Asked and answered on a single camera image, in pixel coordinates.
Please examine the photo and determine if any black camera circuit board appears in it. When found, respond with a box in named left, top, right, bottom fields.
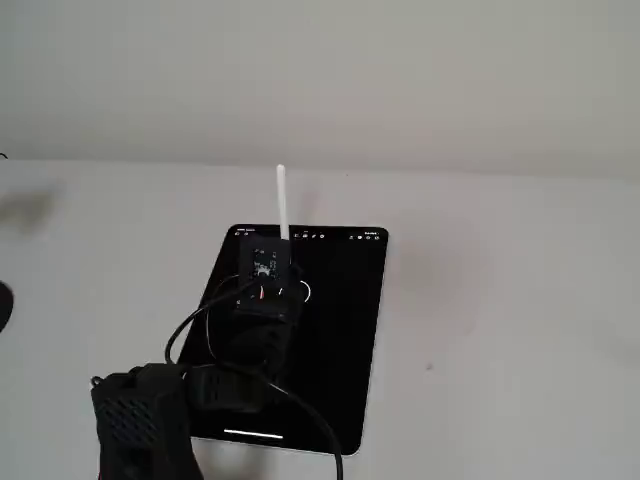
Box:
left=238, top=236, right=294, bottom=292

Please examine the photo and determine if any thick black cable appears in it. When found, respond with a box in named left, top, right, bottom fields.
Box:
left=163, top=287, right=346, bottom=480

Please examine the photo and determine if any thin black wire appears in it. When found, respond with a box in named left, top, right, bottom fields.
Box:
left=203, top=273, right=244, bottom=362

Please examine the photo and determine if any white stylus pen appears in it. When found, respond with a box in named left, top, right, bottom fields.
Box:
left=275, top=164, right=291, bottom=242

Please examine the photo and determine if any black round object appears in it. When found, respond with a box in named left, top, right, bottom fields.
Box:
left=0, top=281, right=15, bottom=334

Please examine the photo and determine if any black screen tablet silver frame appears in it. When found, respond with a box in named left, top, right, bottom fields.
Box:
left=175, top=224, right=390, bottom=457

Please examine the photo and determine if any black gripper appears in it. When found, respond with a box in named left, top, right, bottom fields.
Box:
left=232, top=261, right=306, bottom=372

